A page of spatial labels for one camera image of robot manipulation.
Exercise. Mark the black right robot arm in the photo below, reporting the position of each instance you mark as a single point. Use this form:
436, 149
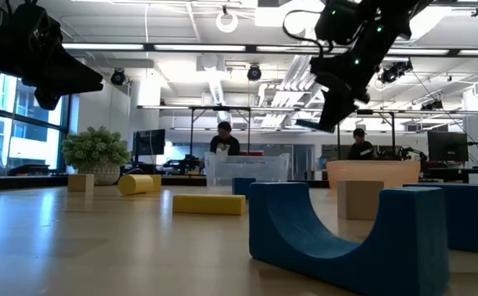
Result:
391, 20

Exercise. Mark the black overhead light bar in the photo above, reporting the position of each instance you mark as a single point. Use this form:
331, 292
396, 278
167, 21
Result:
250, 48

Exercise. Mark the black computer monitor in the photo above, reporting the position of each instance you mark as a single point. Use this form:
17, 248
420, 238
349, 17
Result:
447, 146
150, 141

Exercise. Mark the yellow cube block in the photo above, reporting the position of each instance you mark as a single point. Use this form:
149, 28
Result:
157, 183

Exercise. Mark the black ceiling track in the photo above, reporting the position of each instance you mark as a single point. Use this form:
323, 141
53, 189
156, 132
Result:
444, 3

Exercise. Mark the white ceiling conduit bundle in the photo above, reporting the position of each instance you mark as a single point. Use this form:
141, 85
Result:
292, 82

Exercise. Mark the orange plastic bin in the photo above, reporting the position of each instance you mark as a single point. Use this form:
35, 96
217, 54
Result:
399, 172

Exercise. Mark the yellow cylinder block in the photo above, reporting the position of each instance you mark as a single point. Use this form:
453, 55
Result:
133, 185

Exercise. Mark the person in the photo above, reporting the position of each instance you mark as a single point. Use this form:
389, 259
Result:
360, 150
224, 144

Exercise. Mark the long yellow block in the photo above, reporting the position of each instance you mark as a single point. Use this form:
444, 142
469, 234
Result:
205, 205

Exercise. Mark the black low bench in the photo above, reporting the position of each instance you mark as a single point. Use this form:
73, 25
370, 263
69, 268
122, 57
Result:
29, 170

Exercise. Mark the black aluminium table frame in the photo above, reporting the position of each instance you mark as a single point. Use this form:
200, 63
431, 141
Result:
37, 181

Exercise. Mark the red box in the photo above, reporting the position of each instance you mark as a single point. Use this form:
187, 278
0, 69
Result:
251, 153

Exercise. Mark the large glass window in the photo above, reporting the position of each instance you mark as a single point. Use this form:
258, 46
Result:
37, 144

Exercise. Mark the black round spotlight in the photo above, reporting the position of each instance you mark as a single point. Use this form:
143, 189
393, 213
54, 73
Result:
253, 72
118, 77

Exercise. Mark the wooden cube block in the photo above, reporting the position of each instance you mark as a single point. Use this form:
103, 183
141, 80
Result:
358, 199
80, 183

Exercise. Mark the black desk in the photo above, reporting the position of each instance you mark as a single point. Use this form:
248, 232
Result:
448, 169

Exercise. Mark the white ventilation duct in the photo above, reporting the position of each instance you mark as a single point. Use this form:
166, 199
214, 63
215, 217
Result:
216, 88

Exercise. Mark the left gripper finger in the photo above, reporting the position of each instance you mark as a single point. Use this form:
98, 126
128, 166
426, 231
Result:
48, 100
78, 80

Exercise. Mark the black background robot arm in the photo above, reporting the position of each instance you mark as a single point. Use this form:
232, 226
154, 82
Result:
185, 164
405, 154

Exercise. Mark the clear plastic bin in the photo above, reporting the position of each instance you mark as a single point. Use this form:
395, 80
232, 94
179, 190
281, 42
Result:
222, 168

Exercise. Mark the green plant in white pot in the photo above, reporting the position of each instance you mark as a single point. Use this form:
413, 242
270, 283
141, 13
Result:
96, 150

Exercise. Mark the black workstation rig frame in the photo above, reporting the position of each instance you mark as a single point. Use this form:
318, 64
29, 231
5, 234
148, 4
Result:
393, 131
192, 131

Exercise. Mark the black spotlight cluster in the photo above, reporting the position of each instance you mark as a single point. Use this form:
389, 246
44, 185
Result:
432, 105
395, 72

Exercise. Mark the blue arch block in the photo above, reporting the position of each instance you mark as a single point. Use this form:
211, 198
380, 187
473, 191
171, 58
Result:
407, 246

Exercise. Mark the small blue cube block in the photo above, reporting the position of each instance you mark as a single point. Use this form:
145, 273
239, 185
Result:
242, 187

